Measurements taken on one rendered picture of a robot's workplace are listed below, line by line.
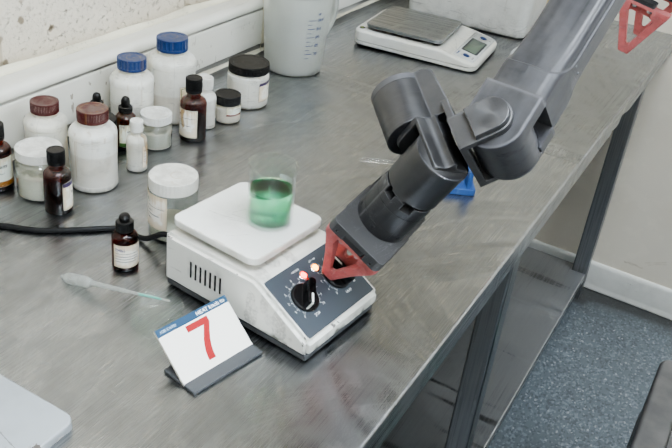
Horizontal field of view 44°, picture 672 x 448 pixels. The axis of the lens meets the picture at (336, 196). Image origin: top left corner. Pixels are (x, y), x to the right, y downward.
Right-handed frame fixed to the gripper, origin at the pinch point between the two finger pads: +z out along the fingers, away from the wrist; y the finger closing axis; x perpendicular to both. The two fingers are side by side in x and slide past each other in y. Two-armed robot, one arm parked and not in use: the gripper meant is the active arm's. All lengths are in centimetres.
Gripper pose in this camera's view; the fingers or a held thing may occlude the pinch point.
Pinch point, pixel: (336, 265)
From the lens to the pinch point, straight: 90.0
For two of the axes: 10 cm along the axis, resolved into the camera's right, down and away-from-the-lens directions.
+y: -5.0, 4.3, -7.5
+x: 7.1, 7.0, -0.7
